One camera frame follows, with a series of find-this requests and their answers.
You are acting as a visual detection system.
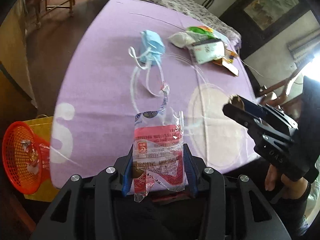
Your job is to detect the floral bed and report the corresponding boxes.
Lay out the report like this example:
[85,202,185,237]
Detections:
[94,0,242,48]

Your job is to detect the white medicine box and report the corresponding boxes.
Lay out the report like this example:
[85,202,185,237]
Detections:
[188,39,225,64]

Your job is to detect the person's right hand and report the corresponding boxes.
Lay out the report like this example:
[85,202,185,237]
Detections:
[264,164,311,201]

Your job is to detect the gold paper bag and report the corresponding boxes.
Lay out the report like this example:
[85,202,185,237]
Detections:
[24,114,59,202]

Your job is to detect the purple table cloth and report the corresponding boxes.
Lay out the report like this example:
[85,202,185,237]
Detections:
[50,0,257,187]

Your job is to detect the white paper noodle cup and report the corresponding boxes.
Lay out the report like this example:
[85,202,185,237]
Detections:
[228,95,245,111]

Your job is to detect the white tissue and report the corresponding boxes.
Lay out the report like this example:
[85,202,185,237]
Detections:
[168,32,195,48]

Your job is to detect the orange medicine box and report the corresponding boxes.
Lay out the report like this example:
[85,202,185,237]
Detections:
[213,49,239,76]

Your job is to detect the red mesh trash basket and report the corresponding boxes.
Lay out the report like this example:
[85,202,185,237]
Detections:
[2,121,43,194]

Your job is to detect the wooden chair at right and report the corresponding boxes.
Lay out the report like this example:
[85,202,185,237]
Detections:
[258,67,304,107]

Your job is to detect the clear printed plastic bag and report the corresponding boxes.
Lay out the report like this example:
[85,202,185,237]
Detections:
[132,81,187,203]

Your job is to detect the person's right forearm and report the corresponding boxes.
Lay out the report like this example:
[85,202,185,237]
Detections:
[277,180,311,239]

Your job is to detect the blue face mask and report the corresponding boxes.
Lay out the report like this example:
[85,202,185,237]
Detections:
[139,30,165,65]

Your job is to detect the framed landscape painting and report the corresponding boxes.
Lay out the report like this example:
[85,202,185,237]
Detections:
[220,0,310,59]

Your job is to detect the white cable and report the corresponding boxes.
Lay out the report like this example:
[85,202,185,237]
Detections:
[240,58,264,78]

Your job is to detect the wooden cabinet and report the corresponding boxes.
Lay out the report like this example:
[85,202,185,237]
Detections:
[1,0,37,107]

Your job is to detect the green snack wrapper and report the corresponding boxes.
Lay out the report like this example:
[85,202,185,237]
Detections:
[185,25,217,41]

